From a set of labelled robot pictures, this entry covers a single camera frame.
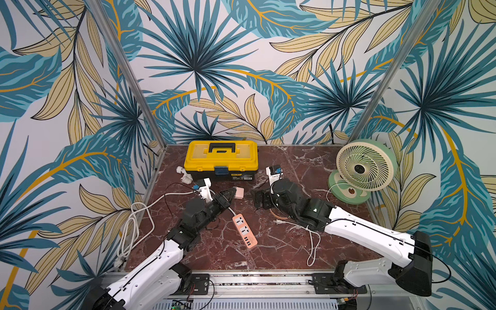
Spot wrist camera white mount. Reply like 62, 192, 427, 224
266, 165, 284, 186
193, 178, 213, 203

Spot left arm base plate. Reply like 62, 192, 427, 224
165, 273, 211, 296

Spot green cream desk fan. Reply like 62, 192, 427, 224
328, 139, 399, 205

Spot aluminium front rail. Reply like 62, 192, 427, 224
98, 270, 427, 309

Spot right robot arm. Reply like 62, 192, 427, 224
253, 179, 433, 297

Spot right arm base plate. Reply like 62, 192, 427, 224
307, 273, 368, 296

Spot pink power strip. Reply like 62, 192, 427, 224
232, 214, 258, 249

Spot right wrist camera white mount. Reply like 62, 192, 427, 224
266, 165, 284, 186

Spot small orange desk fan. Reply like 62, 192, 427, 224
269, 209, 290, 221

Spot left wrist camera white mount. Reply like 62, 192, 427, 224
193, 178, 213, 203

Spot pink USB charger adapter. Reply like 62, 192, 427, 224
235, 187, 245, 200

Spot white wall plug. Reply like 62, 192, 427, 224
176, 166, 193, 185

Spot black USB cable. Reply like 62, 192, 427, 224
162, 181, 257, 229

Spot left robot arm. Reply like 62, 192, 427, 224
81, 187, 244, 309

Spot white fan cable with plug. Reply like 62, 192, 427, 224
273, 181, 342, 267

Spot white power strip cord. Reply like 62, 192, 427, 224
113, 189, 237, 270

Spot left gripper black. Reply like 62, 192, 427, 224
196, 187, 236, 233

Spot yellow black toolbox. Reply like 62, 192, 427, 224
183, 140, 259, 181

